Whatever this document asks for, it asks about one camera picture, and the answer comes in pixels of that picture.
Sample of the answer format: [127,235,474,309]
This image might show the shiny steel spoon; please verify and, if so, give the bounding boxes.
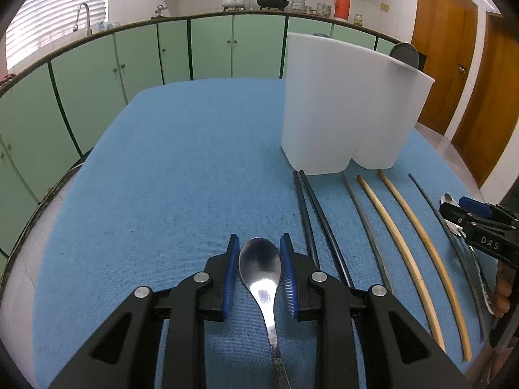
[238,237,293,389]

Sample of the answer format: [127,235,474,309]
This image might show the blue tablecloth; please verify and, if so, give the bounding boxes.
[30,77,493,389]

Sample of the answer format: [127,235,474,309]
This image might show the steel kitchen faucet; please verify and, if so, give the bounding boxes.
[73,2,92,35]

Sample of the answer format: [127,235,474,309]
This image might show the green lower kitchen cabinets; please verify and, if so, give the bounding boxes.
[0,11,406,260]

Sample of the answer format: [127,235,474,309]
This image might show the white window blinds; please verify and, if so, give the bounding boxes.
[4,0,110,70]

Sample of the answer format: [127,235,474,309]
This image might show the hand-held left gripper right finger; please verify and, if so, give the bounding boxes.
[279,233,473,389]

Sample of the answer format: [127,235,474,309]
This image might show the light bamboo chopstick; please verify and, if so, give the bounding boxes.
[377,169,472,362]
[356,174,447,354]

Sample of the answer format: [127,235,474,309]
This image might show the black wok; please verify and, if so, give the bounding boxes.
[256,0,291,12]

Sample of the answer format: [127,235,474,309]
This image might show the person's right hand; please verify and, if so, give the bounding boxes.
[494,259,514,319]

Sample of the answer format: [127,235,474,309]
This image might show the brown wooden door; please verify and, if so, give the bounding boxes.
[450,12,519,189]
[411,0,479,136]

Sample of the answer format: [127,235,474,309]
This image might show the thin dark grey chopstick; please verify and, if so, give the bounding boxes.
[408,173,486,342]

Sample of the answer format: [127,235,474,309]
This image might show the white plastic utensil holder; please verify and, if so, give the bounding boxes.
[281,31,435,176]

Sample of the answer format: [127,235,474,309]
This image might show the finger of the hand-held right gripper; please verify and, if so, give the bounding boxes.
[440,203,476,236]
[458,196,514,224]

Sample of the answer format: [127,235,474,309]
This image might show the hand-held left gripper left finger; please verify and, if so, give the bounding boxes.
[48,234,241,389]

